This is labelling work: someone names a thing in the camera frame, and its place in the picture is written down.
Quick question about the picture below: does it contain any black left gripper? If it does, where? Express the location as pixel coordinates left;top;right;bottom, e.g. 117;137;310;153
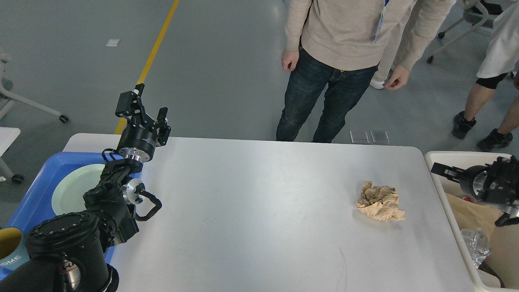
115;83;171;163

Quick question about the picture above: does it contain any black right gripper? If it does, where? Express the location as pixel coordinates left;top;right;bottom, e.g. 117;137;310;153
431;162;489;199

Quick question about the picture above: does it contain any brown paper bag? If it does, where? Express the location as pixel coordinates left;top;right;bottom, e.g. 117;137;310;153
445;193;502;240

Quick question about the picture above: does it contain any foil tray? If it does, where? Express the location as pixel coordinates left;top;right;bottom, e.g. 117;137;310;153
460;228;492;268

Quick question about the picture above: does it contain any brown paper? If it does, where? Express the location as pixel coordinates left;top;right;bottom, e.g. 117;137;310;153
355;181;405;221

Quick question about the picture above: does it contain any mint green plate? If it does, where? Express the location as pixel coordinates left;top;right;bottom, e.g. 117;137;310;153
51;164;105;215

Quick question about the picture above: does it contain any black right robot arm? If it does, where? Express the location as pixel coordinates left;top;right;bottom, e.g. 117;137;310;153
430;156;519;227

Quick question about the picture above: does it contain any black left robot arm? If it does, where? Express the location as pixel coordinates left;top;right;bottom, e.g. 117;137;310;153
1;83;171;292

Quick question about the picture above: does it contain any right metal floor plate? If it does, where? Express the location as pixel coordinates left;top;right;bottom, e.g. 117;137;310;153
370;131;390;144

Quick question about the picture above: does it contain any metal floor plate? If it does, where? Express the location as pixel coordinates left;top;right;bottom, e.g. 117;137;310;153
350;131;370;144
370;131;390;144

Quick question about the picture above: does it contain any white plastic bin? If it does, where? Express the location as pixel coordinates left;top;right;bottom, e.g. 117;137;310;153
425;151;519;292

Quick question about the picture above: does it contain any left metal floor plate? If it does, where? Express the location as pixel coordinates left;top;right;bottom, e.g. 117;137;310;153
350;131;370;144

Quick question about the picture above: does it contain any person in white shirt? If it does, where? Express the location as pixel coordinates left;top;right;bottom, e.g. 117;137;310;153
452;2;519;152

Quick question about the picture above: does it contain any person in beige trousers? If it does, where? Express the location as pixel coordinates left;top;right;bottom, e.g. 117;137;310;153
369;61;395;90

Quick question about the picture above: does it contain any small white side table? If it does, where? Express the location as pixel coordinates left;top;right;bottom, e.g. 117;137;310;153
0;126;25;183

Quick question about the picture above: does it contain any blue plastic tray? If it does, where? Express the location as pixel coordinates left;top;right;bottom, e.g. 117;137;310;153
0;152;142;280

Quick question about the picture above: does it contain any white rolling chair base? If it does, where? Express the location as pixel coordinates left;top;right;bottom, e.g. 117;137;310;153
0;51;69;123

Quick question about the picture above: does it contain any person in beige sweater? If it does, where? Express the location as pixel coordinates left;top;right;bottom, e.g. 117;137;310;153
276;0;457;143

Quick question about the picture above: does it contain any teal mug yellow inside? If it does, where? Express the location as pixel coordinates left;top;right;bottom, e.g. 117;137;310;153
0;227;30;271

